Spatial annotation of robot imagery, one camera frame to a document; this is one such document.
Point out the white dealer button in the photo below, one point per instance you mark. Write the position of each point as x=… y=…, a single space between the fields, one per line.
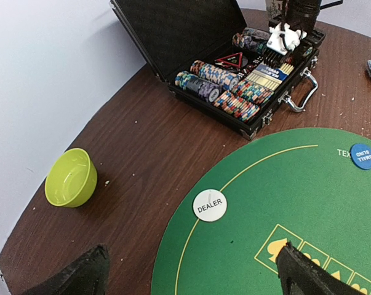
x=210 y=205

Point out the red translucent dice row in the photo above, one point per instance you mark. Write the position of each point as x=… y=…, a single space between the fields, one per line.
x=249 y=66

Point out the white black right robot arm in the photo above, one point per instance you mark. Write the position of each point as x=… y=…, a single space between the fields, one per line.
x=306 y=12

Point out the triangular black red plaque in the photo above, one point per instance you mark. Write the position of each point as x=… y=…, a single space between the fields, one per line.
x=233 y=60

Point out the white patterned ceramic mug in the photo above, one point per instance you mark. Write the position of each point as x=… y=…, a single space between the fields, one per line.
x=273 y=8

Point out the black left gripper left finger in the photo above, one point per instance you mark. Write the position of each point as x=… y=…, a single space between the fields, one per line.
x=88 y=274

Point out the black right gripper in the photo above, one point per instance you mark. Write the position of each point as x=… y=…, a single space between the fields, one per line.
x=307 y=46

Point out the lime green plastic bowl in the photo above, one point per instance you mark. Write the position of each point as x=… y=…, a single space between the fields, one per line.
x=72 y=180

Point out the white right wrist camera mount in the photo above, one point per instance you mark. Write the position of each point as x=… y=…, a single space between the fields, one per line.
x=285 y=37

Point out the silver case handle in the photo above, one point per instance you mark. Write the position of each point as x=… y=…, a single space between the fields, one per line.
x=298 y=105

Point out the round green poker mat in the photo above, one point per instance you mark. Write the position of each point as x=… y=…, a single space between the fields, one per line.
x=298 y=186

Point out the black poker chip case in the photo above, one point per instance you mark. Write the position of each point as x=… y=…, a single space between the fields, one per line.
x=181 y=40

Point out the blue small blind button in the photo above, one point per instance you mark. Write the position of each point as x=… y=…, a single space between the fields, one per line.
x=361 y=156

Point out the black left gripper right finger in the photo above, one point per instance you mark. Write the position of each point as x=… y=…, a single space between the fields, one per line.
x=300 y=275

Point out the blue texas holdem card box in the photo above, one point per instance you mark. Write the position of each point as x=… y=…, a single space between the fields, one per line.
x=270 y=78

